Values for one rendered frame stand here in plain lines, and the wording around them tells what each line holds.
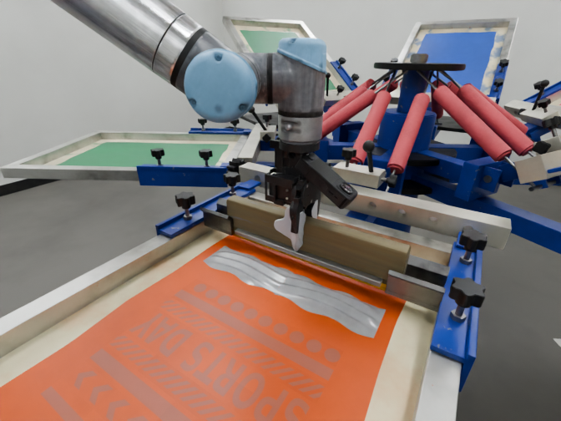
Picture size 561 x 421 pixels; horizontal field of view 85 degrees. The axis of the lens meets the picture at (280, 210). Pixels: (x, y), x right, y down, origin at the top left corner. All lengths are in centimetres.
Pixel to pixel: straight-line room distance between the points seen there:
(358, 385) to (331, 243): 23
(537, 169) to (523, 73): 382
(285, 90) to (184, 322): 40
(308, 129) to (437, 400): 40
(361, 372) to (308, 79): 42
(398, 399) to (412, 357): 7
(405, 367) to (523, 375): 152
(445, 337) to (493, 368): 146
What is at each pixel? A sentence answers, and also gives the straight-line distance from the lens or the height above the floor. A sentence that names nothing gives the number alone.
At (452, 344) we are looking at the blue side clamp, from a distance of 49.
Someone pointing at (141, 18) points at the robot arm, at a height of 137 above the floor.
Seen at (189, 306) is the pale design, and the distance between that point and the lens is 57.
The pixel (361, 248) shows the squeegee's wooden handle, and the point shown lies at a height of 104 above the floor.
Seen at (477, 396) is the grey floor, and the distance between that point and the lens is 181.
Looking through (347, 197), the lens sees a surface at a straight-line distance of 51.
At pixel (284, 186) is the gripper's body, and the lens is 54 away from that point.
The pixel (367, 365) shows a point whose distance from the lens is 49.
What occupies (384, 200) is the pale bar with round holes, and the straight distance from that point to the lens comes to 75.
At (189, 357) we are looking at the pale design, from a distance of 50.
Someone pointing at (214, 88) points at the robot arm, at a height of 131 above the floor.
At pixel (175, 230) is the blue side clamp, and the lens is 70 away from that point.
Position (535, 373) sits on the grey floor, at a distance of 205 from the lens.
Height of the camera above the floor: 134
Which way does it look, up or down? 27 degrees down
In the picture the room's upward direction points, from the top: 1 degrees clockwise
